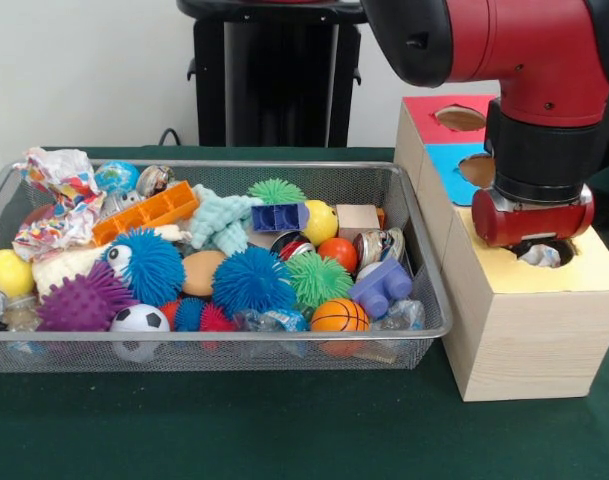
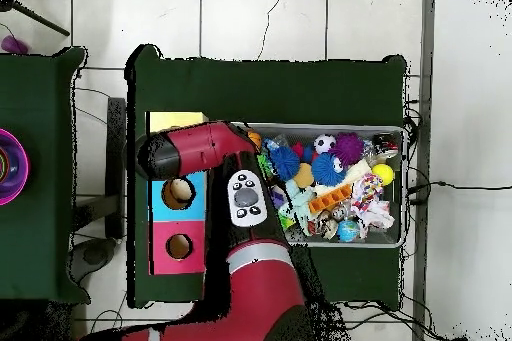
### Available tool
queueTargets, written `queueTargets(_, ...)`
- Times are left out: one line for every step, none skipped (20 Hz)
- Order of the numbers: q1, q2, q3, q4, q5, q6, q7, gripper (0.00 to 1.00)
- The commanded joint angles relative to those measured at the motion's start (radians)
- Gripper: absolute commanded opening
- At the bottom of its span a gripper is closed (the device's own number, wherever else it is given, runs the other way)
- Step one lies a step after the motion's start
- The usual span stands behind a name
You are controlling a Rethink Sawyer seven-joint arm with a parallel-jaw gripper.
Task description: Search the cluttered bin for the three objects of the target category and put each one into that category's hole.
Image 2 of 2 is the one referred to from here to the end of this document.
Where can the wooden box with three holes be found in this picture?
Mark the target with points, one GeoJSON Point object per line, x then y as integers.
{"type": "Point", "coordinates": [160, 253]}

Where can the long orange building block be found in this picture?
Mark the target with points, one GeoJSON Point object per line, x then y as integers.
{"type": "Point", "coordinates": [330, 199]}

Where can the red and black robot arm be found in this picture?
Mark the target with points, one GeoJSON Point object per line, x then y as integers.
{"type": "Point", "coordinates": [264, 297]}

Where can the orange basketball toy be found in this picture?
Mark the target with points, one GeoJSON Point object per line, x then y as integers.
{"type": "Point", "coordinates": [256, 139]}

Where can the crumpled colourful spotted paper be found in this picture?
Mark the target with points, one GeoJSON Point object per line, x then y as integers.
{"type": "Point", "coordinates": [372, 205]}

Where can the purple spiky ball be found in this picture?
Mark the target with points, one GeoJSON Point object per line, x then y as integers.
{"type": "Point", "coordinates": [347, 149]}

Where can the black and white soccer ball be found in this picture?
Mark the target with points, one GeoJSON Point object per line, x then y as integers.
{"type": "Point", "coordinates": [324, 143]}

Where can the small purple object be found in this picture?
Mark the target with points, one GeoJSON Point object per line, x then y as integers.
{"type": "Point", "coordinates": [14, 45]}

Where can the purple and pink bowl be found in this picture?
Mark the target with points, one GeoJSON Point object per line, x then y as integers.
{"type": "Point", "coordinates": [20, 181]}

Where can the green puffer ball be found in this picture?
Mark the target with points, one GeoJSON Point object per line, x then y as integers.
{"type": "Point", "coordinates": [264, 165]}

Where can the dark green table cloth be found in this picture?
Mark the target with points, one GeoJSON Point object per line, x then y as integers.
{"type": "Point", "coordinates": [280, 93]}
{"type": "Point", "coordinates": [40, 97]}

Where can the blue puffer ball with eye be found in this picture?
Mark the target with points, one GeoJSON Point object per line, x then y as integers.
{"type": "Point", "coordinates": [326, 171]}

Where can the black tripod leg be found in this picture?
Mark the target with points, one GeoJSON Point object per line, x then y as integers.
{"type": "Point", "coordinates": [40, 21]}

